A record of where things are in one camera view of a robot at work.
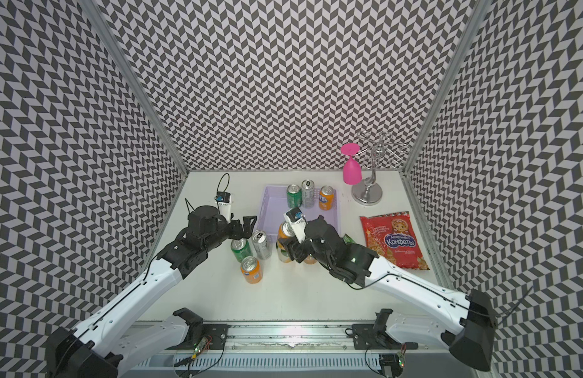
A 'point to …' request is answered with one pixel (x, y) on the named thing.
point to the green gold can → (283, 253)
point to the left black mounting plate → (215, 335)
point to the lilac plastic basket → (274, 204)
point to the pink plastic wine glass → (352, 168)
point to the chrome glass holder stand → (368, 191)
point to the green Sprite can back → (294, 195)
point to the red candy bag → (390, 235)
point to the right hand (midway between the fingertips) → (291, 237)
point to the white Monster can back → (307, 190)
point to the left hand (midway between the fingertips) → (243, 218)
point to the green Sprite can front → (241, 248)
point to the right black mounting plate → (366, 337)
